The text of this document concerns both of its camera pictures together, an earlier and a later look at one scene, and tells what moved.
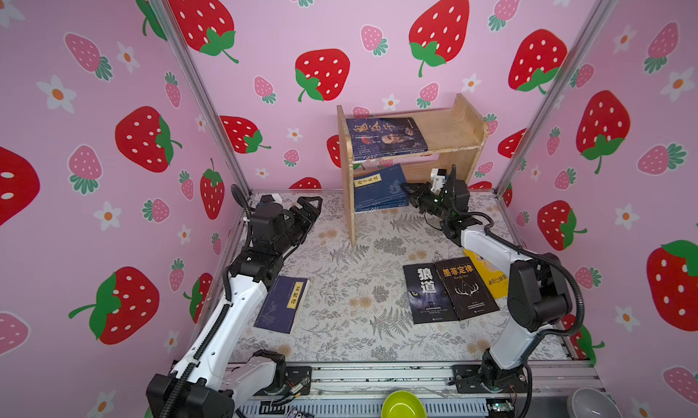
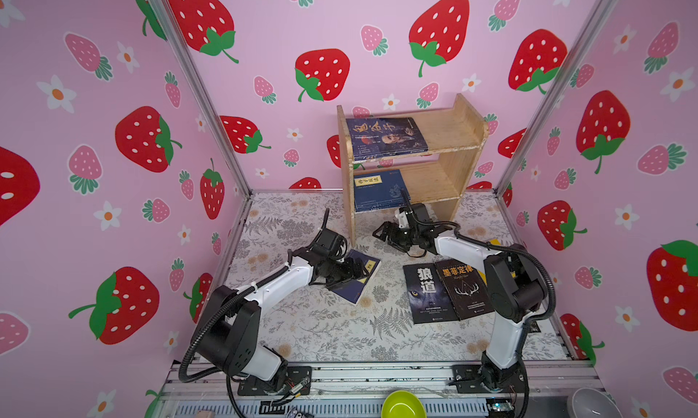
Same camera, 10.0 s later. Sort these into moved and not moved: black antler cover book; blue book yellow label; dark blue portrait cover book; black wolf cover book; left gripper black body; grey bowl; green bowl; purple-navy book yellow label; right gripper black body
Moved: purple-navy book yellow label; right gripper black body; left gripper black body
Not moved: black antler cover book; dark blue portrait cover book; green bowl; grey bowl; blue book yellow label; black wolf cover book
